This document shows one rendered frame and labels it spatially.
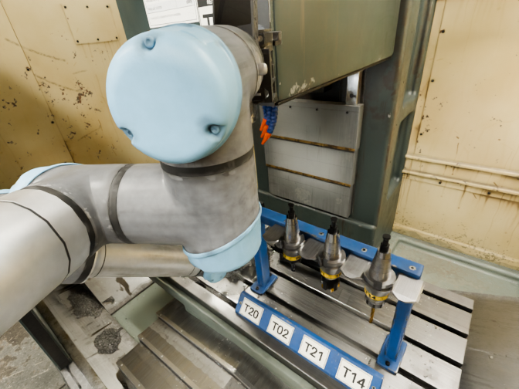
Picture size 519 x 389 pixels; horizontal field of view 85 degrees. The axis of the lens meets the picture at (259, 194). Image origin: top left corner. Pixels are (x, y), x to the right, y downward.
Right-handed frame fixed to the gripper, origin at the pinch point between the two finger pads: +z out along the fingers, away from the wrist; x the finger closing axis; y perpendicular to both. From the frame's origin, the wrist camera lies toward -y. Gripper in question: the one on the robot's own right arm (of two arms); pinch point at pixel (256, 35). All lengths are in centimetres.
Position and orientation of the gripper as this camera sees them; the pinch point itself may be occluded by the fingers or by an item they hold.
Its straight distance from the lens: 50.7
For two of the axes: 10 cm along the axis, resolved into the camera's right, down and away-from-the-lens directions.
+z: 1.5, -5.2, 8.4
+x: 9.9, 0.0, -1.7
